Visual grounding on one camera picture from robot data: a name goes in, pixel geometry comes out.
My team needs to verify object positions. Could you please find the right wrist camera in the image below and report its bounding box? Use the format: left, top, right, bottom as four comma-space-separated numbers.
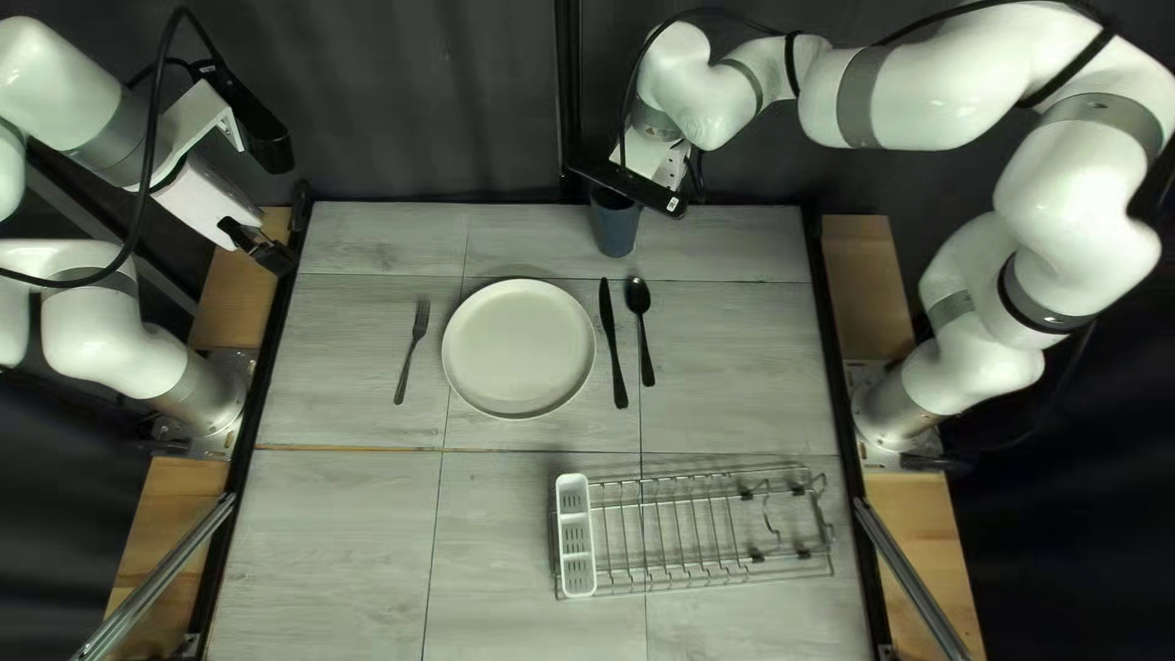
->
564, 163, 690, 220

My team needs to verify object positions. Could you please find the white cutlery holder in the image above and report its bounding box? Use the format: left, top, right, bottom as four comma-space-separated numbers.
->
553, 472, 598, 600

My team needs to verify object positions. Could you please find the pale round plate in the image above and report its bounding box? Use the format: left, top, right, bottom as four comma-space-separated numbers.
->
441, 278, 597, 420

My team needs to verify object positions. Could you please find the dark blue cup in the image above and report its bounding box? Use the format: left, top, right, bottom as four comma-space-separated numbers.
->
587, 182, 644, 259

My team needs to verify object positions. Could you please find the black spoon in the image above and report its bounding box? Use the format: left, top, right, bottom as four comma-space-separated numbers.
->
626, 275, 657, 389

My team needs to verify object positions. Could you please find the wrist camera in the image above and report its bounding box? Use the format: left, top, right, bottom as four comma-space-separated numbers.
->
564, 163, 690, 220
191, 59, 297, 176

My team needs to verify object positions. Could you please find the black fork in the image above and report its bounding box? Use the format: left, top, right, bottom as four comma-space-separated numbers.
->
393, 296, 433, 407

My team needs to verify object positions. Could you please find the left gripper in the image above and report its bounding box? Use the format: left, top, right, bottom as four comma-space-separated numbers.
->
138, 78, 297, 277

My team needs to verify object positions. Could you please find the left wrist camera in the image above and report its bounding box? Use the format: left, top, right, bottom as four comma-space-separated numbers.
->
191, 59, 297, 176

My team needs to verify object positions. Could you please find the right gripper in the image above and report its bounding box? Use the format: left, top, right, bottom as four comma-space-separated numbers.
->
632, 119, 694, 198

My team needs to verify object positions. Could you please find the black knife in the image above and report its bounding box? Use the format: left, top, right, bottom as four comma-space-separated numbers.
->
599, 277, 631, 411

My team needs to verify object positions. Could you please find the wire dish rack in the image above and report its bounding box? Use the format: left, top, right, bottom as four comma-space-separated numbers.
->
551, 463, 837, 600

